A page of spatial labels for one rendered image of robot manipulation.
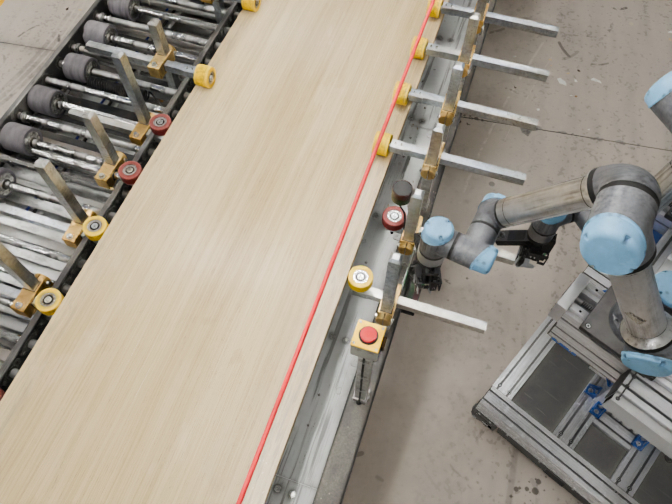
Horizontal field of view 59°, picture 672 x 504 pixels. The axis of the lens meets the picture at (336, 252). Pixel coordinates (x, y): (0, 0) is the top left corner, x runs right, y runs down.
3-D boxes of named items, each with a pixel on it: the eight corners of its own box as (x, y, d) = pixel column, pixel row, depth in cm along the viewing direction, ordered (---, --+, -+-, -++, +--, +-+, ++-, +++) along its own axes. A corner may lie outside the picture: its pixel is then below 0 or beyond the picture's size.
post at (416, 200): (408, 265, 215) (425, 189, 173) (406, 273, 214) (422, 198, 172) (399, 262, 216) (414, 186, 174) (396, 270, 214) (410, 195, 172)
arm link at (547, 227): (578, 211, 163) (551, 220, 161) (565, 231, 172) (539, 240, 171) (563, 189, 166) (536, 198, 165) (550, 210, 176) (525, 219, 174)
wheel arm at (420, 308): (484, 326, 189) (487, 320, 185) (482, 335, 187) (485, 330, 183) (355, 287, 196) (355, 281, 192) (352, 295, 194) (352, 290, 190)
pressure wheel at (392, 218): (406, 226, 206) (409, 208, 195) (399, 245, 202) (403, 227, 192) (384, 220, 207) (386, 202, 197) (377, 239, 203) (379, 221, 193)
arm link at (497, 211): (654, 134, 117) (473, 189, 158) (640, 174, 112) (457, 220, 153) (683, 173, 121) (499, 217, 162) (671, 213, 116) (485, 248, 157)
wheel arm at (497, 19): (557, 32, 234) (560, 25, 231) (555, 38, 232) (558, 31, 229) (434, 6, 242) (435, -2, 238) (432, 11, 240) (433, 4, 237)
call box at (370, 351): (384, 338, 149) (386, 326, 142) (376, 363, 145) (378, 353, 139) (358, 330, 150) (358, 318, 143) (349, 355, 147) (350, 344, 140)
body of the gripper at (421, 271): (413, 292, 167) (418, 273, 157) (410, 265, 172) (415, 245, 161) (440, 292, 167) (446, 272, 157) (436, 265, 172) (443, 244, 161)
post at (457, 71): (443, 154, 234) (465, 61, 192) (440, 161, 232) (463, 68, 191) (434, 152, 235) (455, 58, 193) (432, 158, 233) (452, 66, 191)
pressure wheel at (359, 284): (363, 276, 196) (365, 260, 186) (376, 295, 193) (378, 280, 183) (342, 287, 194) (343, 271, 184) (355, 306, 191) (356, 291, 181)
